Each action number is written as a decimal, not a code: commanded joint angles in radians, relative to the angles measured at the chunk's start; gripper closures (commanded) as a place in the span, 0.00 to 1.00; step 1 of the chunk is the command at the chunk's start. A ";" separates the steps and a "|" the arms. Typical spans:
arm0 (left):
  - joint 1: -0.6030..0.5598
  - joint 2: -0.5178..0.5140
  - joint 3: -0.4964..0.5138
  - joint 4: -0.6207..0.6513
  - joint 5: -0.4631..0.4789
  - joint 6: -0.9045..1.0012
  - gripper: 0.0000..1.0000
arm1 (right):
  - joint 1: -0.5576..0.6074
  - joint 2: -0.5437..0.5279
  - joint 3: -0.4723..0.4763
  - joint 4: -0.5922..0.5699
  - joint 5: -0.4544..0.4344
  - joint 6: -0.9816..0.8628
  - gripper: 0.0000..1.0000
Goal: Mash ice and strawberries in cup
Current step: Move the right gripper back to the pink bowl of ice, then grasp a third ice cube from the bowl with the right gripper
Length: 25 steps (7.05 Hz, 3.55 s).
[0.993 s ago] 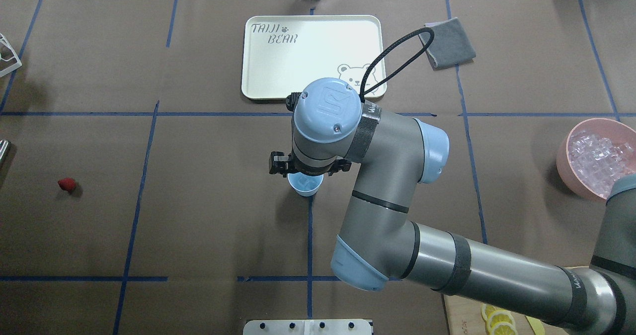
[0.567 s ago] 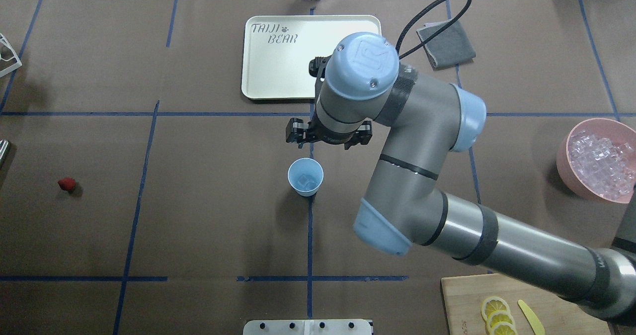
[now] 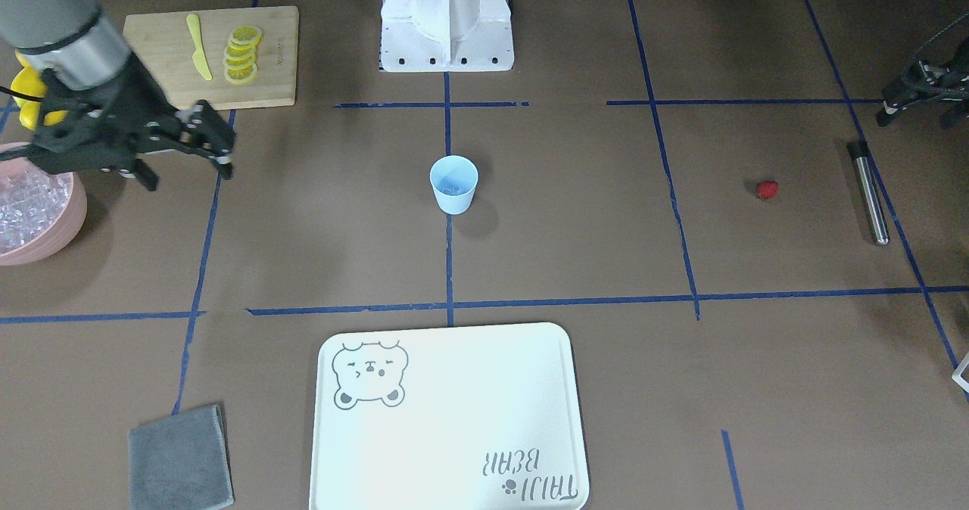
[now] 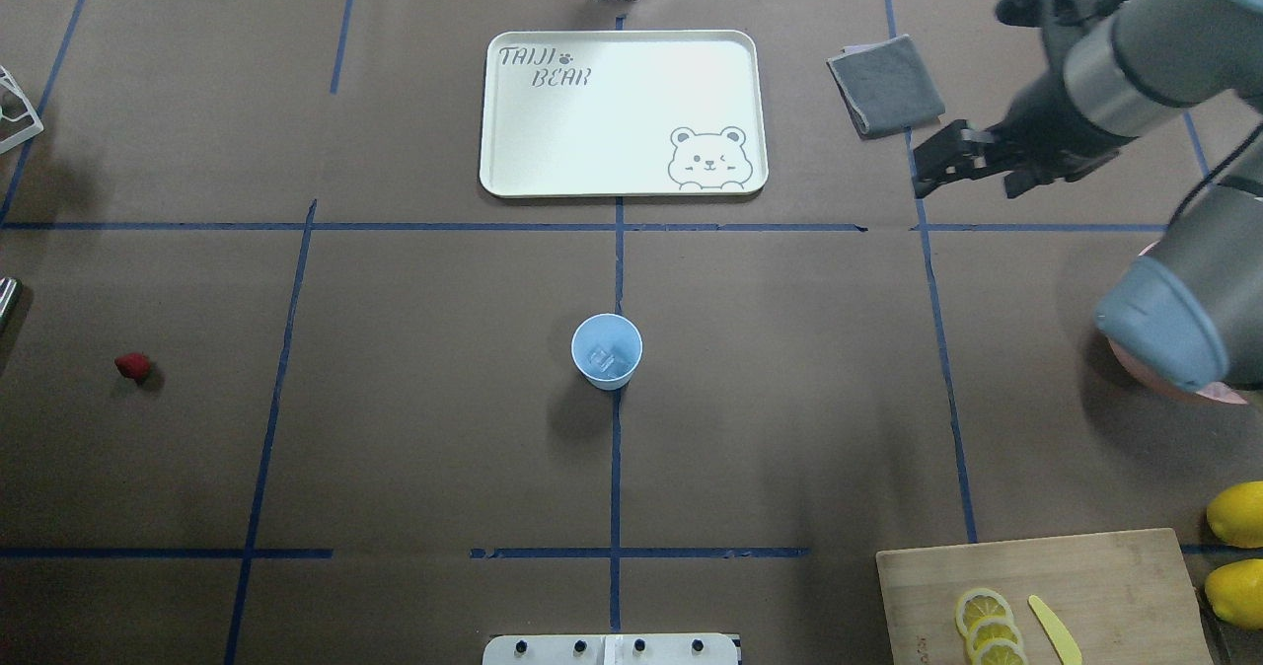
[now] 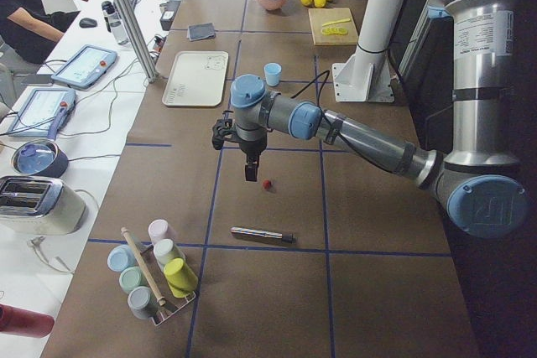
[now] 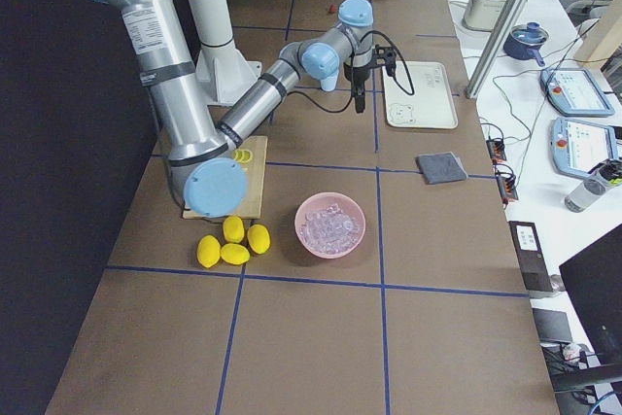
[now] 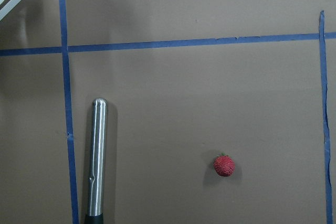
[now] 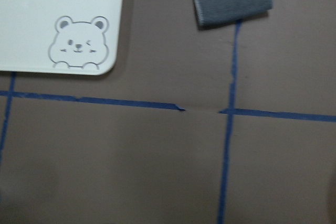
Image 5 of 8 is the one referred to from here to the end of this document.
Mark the clear water bottle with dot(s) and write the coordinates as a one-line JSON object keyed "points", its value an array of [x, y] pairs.
{"points": [[114, 23]]}

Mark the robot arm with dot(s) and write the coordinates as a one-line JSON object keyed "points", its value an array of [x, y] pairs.
{"points": [[475, 182]]}

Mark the grey folded cloth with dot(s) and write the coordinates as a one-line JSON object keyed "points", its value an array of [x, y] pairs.
{"points": [[201, 31]]}

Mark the cream toaster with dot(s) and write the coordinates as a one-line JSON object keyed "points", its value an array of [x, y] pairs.
{"points": [[41, 206]]}

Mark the black box on desk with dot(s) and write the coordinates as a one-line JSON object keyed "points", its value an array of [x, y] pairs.
{"points": [[168, 14]]}

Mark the yellow plastic knife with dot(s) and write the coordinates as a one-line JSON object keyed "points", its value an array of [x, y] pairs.
{"points": [[329, 23]]}

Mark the aluminium frame post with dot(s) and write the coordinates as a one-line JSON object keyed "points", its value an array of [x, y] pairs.
{"points": [[136, 38]]}

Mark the cream bear tray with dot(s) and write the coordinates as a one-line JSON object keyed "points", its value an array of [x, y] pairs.
{"points": [[197, 79]]}

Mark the light blue cup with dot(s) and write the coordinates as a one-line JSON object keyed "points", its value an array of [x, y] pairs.
{"points": [[272, 73]]}

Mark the white cup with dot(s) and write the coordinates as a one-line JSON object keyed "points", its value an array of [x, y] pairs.
{"points": [[165, 251]]}

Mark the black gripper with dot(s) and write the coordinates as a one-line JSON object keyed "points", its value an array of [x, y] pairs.
{"points": [[250, 147]]}

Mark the blue cup in rack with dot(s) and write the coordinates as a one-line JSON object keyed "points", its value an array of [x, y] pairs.
{"points": [[120, 258]]}

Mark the green cup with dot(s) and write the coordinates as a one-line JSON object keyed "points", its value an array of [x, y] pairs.
{"points": [[131, 278]]}

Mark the teach pendant near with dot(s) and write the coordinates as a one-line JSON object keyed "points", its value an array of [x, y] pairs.
{"points": [[43, 114]]}

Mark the teach pendant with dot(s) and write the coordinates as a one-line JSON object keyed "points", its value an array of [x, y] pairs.
{"points": [[85, 67], [43, 114]]}

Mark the black computer mouse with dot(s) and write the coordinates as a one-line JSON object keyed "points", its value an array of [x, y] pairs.
{"points": [[87, 23]]}

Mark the lemon slices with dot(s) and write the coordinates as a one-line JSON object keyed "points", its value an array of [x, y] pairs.
{"points": [[335, 30]]}

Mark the wooden cutting board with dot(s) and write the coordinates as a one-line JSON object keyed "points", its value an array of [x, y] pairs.
{"points": [[318, 16]]}

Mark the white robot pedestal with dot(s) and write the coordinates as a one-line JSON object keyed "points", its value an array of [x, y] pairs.
{"points": [[365, 76]]}

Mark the blue pot with lid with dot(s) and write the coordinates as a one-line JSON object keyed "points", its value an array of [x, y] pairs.
{"points": [[40, 157]]}

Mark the wooden rack handle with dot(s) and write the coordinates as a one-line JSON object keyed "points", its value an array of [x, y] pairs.
{"points": [[143, 266]]}

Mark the red bottle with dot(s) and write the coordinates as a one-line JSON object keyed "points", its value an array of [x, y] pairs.
{"points": [[23, 322]]}

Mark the yellow-green cup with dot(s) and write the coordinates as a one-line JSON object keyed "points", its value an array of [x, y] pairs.
{"points": [[180, 277]]}

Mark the person in black shirt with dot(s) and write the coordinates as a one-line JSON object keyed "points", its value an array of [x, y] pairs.
{"points": [[30, 31]]}

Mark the steel muddler black tip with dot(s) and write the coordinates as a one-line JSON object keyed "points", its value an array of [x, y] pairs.
{"points": [[272, 238]]}

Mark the white cup rack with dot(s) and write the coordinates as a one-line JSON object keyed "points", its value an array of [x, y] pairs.
{"points": [[173, 305]]}

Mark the grey cup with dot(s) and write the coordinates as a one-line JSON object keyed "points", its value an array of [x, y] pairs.
{"points": [[142, 303]]}

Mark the teach pendant far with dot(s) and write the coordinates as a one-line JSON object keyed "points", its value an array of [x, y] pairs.
{"points": [[85, 67]]}

